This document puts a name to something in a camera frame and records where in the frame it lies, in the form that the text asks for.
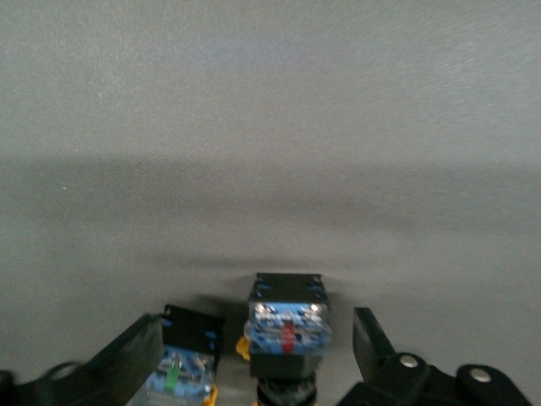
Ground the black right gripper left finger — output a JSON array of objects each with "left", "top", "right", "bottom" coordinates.
[{"left": 0, "top": 312, "right": 165, "bottom": 406}]

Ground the yellow push button switch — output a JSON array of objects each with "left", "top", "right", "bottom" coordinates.
[
  {"left": 235, "top": 272, "right": 335, "bottom": 406},
  {"left": 126, "top": 304, "right": 226, "bottom": 406}
]

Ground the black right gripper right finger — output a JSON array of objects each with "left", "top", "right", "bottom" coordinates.
[{"left": 337, "top": 306, "right": 534, "bottom": 406}]

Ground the dark grey table cover sheet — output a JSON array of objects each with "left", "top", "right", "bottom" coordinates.
[{"left": 0, "top": 0, "right": 541, "bottom": 406}]

